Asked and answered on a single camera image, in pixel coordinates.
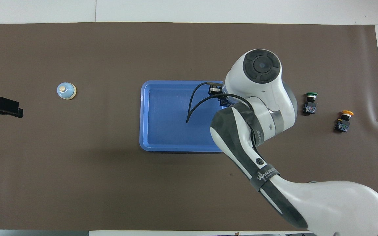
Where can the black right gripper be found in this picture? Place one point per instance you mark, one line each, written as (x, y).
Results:
(215, 88)

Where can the yellow push button switch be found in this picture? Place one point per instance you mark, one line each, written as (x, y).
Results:
(343, 124)

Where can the green push button switch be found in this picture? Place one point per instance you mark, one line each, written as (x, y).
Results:
(310, 106)

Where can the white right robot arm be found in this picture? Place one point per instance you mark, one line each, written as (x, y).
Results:
(261, 85)

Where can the blue plastic tray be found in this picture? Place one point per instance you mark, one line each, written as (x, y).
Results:
(169, 118)

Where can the red push button switch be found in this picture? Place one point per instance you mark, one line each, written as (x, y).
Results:
(225, 101)

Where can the light blue call bell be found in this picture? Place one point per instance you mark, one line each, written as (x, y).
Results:
(66, 91)

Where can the brown table mat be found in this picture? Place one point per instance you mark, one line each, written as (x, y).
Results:
(110, 190)

